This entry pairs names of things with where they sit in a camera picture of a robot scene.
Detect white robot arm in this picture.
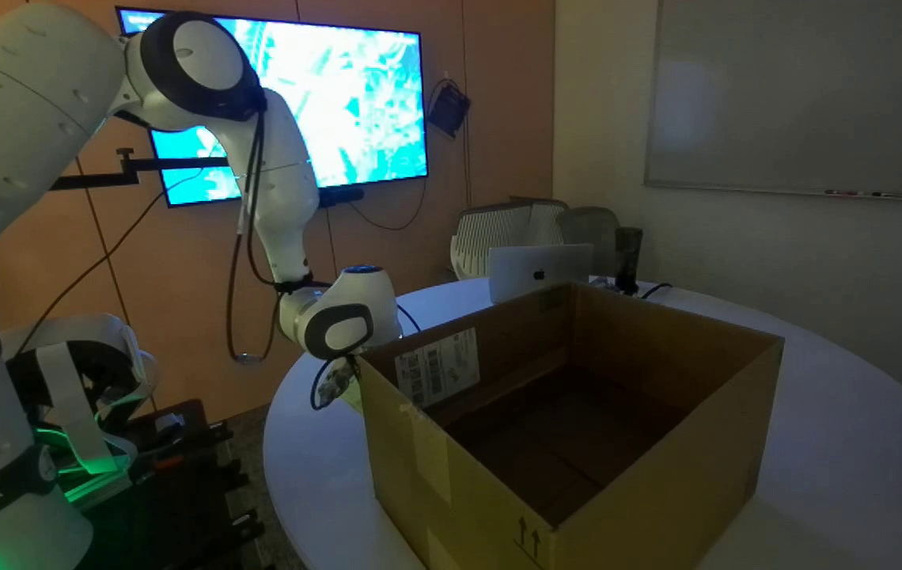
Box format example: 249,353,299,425
0,0,398,570

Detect open cardboard box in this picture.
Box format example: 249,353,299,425
359,284,781,570

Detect grey office chair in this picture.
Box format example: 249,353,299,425
449,199,622,278

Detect black equipment cart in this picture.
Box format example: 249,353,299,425
76,398,261,570

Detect wall-mounted tv screen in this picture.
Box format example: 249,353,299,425
115,5,434,211

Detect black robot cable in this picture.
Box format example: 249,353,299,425
220,104,286,369

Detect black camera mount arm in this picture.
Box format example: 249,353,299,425
54,149,223,189

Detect white wall whiteboard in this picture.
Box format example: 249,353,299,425
644,0,902,199

